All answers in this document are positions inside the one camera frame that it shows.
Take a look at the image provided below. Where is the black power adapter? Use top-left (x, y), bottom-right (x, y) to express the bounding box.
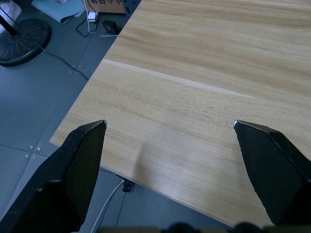
top-left (101, 19), bottom-right (122, 35)

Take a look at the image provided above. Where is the white plastic bag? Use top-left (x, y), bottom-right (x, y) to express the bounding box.
top-left (0, 0), bottom-right (23, 33)

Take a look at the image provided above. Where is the black connector under table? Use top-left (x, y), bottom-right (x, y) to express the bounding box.
top-left (116, 173), bottom-right (134, 194)

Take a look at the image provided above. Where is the black stand pole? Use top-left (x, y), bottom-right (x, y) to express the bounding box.
top-left (0, 7), bottom-right (19, 37)

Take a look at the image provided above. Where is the light blue mat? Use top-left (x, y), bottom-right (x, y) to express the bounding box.
top-left (31, 0), bottom-right (86, 25)

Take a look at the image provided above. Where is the grey perforated metal table leg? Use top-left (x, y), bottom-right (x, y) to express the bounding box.
top-left (121, 0), bottom-right (143, 18)

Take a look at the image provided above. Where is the white cable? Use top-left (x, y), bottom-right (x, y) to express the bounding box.
top-left (91, 181), bottom-right (124, 233)

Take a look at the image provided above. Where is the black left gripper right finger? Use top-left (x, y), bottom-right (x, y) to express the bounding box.
top-left (233, 119), bottom-right (311, 226)

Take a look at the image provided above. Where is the black floor cable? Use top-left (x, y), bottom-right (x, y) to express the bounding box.
top-left (40, 47), bottom-right (89, 81)

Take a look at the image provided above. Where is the black round stand base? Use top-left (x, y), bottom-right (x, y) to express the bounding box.
top-left (0, 18), bottom-right (52, 67)

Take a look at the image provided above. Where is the cardboard box with writing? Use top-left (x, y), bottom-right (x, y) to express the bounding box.
top-left (84, 0), bottom-right (125, 14)

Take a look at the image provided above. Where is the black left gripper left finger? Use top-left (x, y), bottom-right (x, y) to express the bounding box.
top-left (0, 119), bottom-right (108, 233)

